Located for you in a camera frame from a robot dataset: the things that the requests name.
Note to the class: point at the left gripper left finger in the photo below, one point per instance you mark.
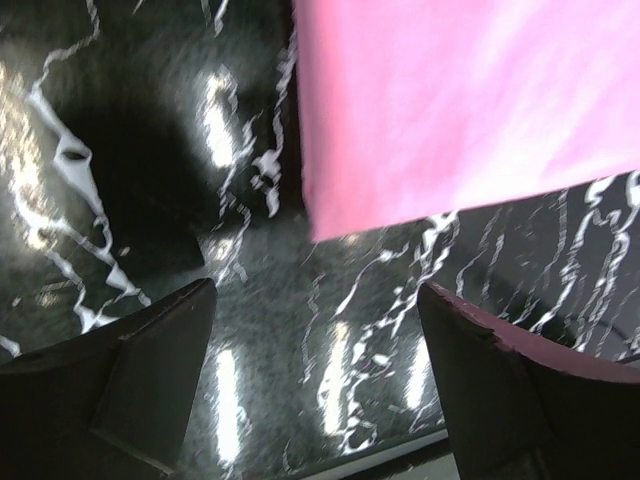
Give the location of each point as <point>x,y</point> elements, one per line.
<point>113,403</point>

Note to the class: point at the pink t shirt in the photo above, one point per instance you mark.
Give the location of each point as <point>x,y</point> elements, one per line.
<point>414,108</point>

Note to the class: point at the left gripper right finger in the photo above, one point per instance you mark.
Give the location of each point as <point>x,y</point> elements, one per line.
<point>519,406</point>

